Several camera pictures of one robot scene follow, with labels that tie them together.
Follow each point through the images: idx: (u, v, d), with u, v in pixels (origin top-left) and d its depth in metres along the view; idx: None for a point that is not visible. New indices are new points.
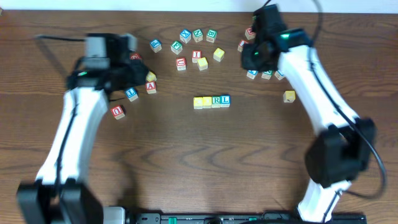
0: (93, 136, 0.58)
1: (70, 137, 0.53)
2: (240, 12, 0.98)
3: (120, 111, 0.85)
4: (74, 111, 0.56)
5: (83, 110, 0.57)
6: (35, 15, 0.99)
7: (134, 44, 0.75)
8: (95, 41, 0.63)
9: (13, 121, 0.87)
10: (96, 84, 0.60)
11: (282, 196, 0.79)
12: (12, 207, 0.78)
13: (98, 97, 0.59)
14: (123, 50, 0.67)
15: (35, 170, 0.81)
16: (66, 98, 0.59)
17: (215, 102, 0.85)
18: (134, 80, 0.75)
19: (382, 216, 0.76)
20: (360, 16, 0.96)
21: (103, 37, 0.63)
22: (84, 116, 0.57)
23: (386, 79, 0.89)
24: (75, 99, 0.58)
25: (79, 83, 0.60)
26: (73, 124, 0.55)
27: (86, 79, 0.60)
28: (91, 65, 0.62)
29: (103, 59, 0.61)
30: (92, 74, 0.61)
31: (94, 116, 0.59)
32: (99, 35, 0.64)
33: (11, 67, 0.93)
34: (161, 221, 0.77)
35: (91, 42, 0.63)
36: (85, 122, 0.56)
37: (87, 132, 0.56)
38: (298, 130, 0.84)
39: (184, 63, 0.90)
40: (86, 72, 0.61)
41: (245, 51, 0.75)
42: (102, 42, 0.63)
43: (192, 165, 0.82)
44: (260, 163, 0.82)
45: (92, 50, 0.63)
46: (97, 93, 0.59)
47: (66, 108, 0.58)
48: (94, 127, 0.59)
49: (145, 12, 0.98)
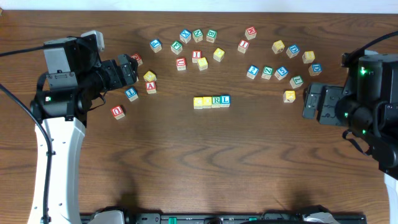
0: (78, 170, 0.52)
1: (51, 183, 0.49)
2: (241, 12, 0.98)
3: (120, 111, 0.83)
4: (50, 150, 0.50)
5: (60, 148, 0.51)
6: (35, 16, 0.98)
7: (102, 42, 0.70)
8: (53, 51, 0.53)
9: (10, 121, 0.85)
10: (68, 112, 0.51)
11: (283, 196, 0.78)
12: (12, 208, 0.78)
13: (73, 127, 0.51)
14: (89, 53, 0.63)
15: (33, 171, 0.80)
16: (38, 134, 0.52)
17: (215, 102, 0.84)
18: (110, 84, 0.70)
19: (382, 215, 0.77)
20: (360, 16, 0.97)
21: (64, 46, 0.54)
22: (63, 155, 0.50)
23: None
24: (48, 135, 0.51)
25: (48, 109, 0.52)
26: (52, 168, 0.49)
27: (56, 106, 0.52)
28: (58, 84, 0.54)
29: (71, 75, 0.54)
30: (60, 94, 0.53)
31: (75, 149, 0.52)
32: (58, 43, 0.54)
33: (9, 66, 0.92)
34: (161, 221, 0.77)
35: (48, 55, 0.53)
36: (65, 161, 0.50)
37: (70, 173, 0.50)
38: (300, 130, 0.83)
39: (184, 63, 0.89)
40: (54, 96, 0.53)
41: (329, 102, 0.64)
42: (63, 54, 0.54)
43: (192, 165, 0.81)
44: (260, 163, 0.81)
45: (53, 63, 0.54)
46: (71, 121, 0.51)
47: (40, 147, 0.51)
48: (78, 159, 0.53)
49: (145, 12, 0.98)
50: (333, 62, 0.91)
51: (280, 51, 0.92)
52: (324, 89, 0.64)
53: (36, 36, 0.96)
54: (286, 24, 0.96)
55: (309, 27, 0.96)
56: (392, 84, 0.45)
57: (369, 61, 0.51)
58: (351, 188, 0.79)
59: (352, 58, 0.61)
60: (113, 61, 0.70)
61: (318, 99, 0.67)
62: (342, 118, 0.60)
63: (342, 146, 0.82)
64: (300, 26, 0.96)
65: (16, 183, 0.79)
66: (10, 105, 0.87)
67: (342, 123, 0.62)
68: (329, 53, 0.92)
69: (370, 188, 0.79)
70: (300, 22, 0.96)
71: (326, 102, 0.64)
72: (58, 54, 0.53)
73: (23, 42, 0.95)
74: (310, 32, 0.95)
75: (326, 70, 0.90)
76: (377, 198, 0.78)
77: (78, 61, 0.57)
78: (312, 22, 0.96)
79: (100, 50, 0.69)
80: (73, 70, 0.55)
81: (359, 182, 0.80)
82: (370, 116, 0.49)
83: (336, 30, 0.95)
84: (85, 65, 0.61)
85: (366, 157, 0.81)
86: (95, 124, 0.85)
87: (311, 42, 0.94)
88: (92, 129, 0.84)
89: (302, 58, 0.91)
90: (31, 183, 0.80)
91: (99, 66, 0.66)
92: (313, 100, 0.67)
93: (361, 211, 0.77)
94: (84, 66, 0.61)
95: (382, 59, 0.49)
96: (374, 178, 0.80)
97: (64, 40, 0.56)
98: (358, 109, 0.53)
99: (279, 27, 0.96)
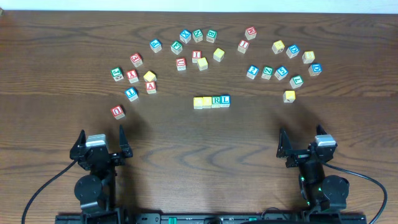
0: None
1: None
2: (241, 12, 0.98)
3: (120, 111, 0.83)
4: None
5: None
6: (35, 16, 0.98)
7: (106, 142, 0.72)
8: (87, 206, 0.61)
9: (12, 121, 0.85)
10: None
11: (283, 195, 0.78)
12: (10, 207, 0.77)
13: None
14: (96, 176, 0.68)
15: (35, 170, 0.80)
16: None
17: (215, 102, 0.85)
18: (118, 163, 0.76)
19: (384, 216, 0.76)
20: (359, 16, 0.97)
21: (94, 202, 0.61)
22: None
23: (387, 79, 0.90)
24: None
25: None
26: None
27: None
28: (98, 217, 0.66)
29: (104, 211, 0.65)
30: None
31: None
32: (89, 200, 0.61)
33: (10, 66, 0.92)
34: (161, 221, 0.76)
35: (85, 210, 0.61)
36: None
37: None
38: (300, 130, 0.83)
39: (184, 63, 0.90)
40: None
41: (288, 158, 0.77)
42: (97, 206, 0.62)
43: (192, 165, 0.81)
44: (260, 163, 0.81)
45: (89, 211, 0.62)
46: None
47: None
48: None
49: (145, 13, 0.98)
50: (333, 62, 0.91)
51: (280, 51, 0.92)
52: (295, 155, 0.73)
53: (37, 36, 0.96)
54: (286, 24, 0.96)
55: (309, 28, 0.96)
56: (331, 203, 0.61)
57: (328, 183, 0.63)
58: (352, 188, 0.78)
59: (319, 151, 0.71)
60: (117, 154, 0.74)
61: (291, 157, 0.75)
62: (302, 180, 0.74)
63: (342, 146, 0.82)
64: (300, 26, 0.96)
65: (16, 183, 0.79)
66: (12, 105, 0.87)
67: (300, 177, 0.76)
68: (328, 53, 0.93)
69: (371, 188, 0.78)
70: (300, 22, 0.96)
71: (293, 163, 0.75)
72: (93, 208, 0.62)
73: (25, 42, 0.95)
74: (309, 32, 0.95)
75: (326, 70, 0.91)
76: (379, 198, 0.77)
77: (104, 192, 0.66)
78: (312, 22, 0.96)
79: (107, 148, 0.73)
80: (105, 205, 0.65)
81: (359, 181, 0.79)
82: (316, 205, 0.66)
83: (336, 30, 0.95)
84: (107, 183, 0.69)
85: (367, 157, 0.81)
86: (95, 124, 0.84)
87: (311, 42, 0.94)
88: (92, 129, 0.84)
89: (301, 58, 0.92)
90: (31, 183, 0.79)
91: (110, 169, 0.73)
92: (280, 152, 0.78)
93: (362, 211, 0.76)
94: (107, 185, 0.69)
95: (334, 186, 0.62)
96: (375, 178, 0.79)
97: (91, 191, 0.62)
98: (311, 191, 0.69)
99: (279, 27, 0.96)
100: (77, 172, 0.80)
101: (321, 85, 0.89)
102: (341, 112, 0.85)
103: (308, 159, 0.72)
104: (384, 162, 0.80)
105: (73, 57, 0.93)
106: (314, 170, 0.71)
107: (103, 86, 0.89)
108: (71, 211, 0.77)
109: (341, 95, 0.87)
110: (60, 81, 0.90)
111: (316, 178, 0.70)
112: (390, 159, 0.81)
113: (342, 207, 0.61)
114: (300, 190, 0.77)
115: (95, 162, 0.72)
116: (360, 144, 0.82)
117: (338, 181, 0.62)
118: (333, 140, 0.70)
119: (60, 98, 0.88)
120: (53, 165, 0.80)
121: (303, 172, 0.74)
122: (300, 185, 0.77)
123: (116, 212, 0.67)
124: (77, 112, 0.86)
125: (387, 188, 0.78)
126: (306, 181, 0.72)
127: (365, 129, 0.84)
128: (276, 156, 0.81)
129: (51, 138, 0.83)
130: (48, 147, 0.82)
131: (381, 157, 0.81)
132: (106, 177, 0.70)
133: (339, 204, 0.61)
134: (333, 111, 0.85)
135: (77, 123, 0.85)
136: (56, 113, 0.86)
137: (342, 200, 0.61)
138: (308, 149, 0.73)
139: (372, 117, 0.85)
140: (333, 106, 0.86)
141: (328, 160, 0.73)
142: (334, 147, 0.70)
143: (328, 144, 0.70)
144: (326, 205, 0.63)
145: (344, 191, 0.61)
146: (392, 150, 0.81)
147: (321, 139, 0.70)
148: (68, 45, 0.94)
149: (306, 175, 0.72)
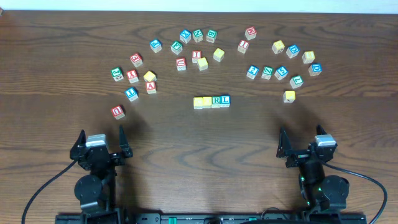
0: None
1: None
2: (241, 12, 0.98)
3: (120, 111, 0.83)
4: None
5: None
6: (35, 16, 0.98)
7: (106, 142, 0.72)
8: (88, 206, 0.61)
9: (12, 121, 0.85)
10: None
11: (283, 195, 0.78)
12: (10, 207, 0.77)
13: None
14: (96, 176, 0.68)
15: (34, 170, 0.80)
16: None
17: (215, 102, 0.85)
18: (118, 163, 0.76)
19: (383, 216, 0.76)
20: (359, 16, 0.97)
21: (94, 202, 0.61)
22: None
23: (387, 79, 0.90)
24: None
25: None
26: None
27: None
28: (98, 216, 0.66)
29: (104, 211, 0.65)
30: None
31: None
32: (89, 200, 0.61)
33: (10, 66, 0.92)
34: (161, 221, 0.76)
35: (85, 210, 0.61)
36: None
37: None
38: (300, 130, 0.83)
39: (184, 63, 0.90)
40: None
41: (288, 158, 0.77)
42: (97, 206, 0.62)
43: (192, 165, 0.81)
44: (260, 163, 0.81)
45: (90, 211, 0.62)
46: None
47: None
48: None
49: (145, 13, 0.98)
50: (333, 62, 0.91)
51: (280, 51, 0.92)
52: (295, 155, 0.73)
53: (37, 36, 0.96)
54: (286, 24, 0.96)
55: (309, 28, 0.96)
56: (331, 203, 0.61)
57: (328, 183, 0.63)
58: (352, 188, 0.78)
59: (319, 151, 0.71)
60: (117, 154, 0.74)
61: (291, 157, 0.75)
62: (302, 180, 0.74)
63: (342, 146, 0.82)
64: (300, 26, 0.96)
65: (16, 183, 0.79)
66: (12, 105, 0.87)
67: (300, 177, 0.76)
68: (328, 53, 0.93)
69: (371, 188, 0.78)
70: (300, 22, 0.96)
71: (293, 163, 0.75)
72: (93, 208, 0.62)
73: (25, 42, 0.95)
74: (309, 32, 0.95)
75: (326, 70, 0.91)
76: (379, 198, 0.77)
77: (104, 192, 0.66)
78: (312, 22, 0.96)
79: (107, 148, 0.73)
80: (105, 205, 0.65)
81: (359, 181, 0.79)
82: (316, 205, 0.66)
83: (336, 30, 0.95)
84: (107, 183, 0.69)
85: (366, 157, 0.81)
86: (95, 124, 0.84)
87: (311, 42, 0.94)
88: (92, 129, 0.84)
89: (301, 58, 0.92)
90: (31, 183, 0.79)
91: (110, 169, 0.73)
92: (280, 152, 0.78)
93: (362, 211, 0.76)
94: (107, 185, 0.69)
95: (334, 186, 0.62)
96: (375, 178, 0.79)
97: (91, 191, 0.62)
98: (311, 191, 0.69)
99: (279, 27, 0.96)
100: (77, 172, 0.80)
101: (321, 85, 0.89)
102: (341, 112, 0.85)
103: (308, 159, 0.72)
104: (384, 162, 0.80)
105: (73, 57, 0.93)
106: (314, 170, 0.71)
107: (103, 86, 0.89)
108: (71, 211, 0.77)
109: (341, 95, 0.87)
110: (60, 81, 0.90)
111: (316, 178, 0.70)
112: (390, 159, 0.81)
113: (342, 207, 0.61)
114: (300, 190, 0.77)
115: (95, 162, 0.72)
116: (360, 144, 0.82)
117: (338, 181, 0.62)
118: (333, 140, 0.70)
119: (60, 97, 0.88)
120: (53, 165, 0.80)
121: (303, 172, 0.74)
122: (300, 185, 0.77)
123: (116, 212, 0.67)
124: (77, 112, 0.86)
125: (387, 188, 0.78)
126: (306, 181, 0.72)
127: (365, 129, 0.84)
128: (276, 157, 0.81)
129: (51, 138, 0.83)
130: (48, 147, 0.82)
131: (381, 157, 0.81)
132: (106, 177, 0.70)
133: (339, 204, 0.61)
134: (333, 111, 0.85)
135: (77, 123, 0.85)
136: (56, 113, 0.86)
137: (342, 200, 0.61)
138: (308, 149, 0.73)
139: (372, 117, 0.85)
140: (333, 106, 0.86)
141: (328, 160, 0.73)
142: (334, 147, 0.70)
143: (328, 144, 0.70)
144: (326, 205, 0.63)
145: (344, 191, 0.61)
146: (392, 150, 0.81)
147: (321, 139, 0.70)
148: (68, 45, 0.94)
149: (306, 175, 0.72)
